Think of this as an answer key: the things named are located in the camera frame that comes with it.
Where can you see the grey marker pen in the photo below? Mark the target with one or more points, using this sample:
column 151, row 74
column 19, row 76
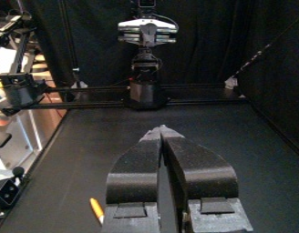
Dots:
column 96, row 207

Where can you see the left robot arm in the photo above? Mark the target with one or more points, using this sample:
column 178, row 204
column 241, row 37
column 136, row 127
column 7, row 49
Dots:
column 147, row 88

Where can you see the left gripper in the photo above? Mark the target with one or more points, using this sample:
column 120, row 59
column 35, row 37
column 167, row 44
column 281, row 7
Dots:
column 147, row 32

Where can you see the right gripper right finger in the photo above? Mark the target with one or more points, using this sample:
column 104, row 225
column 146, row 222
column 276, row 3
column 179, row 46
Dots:
column 205, row 179

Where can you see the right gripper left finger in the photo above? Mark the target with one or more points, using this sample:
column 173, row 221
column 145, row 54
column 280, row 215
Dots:
column 134, row 179

